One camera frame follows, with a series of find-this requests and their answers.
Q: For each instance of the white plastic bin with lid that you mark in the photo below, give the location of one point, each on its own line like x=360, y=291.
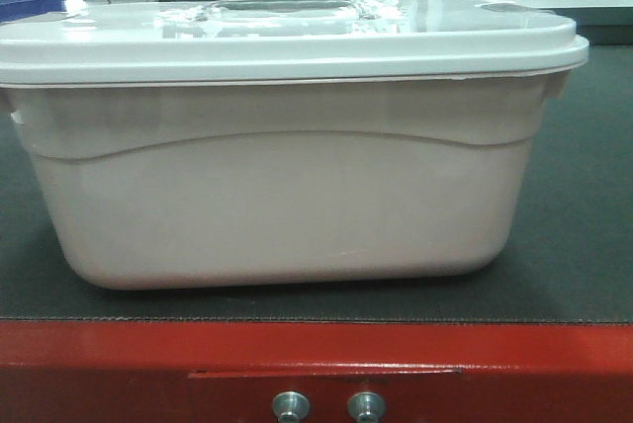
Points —
x=256, y=142

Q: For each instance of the blue bin at left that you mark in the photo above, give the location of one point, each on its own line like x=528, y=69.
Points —
x=14, y=10

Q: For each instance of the left silver bolt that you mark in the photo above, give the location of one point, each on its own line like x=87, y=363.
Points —
x=290, y=407

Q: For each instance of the silver bolt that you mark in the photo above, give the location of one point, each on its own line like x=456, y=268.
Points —
x=366, y=407
x=290, y=407

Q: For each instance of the right silver bolt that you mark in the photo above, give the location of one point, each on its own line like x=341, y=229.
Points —
x=366, y=407

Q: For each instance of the dark green table mat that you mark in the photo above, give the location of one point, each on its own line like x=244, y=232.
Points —
x=568, y=258

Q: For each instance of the red metal cart frame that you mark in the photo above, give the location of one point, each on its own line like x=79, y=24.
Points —
x=63, y=371

